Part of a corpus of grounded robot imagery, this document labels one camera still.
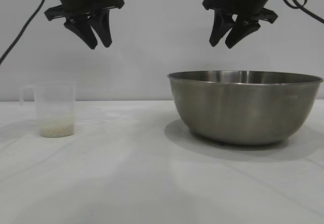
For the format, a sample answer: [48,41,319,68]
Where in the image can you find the clear plastic measuring cup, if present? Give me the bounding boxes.
[19,81,77,138]

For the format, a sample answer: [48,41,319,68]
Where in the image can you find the stainless steel mixing bowl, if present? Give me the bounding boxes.
[167,69,324,146]

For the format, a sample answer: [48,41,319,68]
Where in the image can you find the white rice grains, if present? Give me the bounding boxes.
[39,116,76,138]

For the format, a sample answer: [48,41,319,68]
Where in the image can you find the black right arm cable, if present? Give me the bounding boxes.
[274,0,324,24]

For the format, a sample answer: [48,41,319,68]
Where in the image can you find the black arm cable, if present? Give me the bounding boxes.
[0,0,55,66]
[274,0,324,24]

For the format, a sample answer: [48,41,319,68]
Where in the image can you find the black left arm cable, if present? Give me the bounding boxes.
[0,0,55,66]

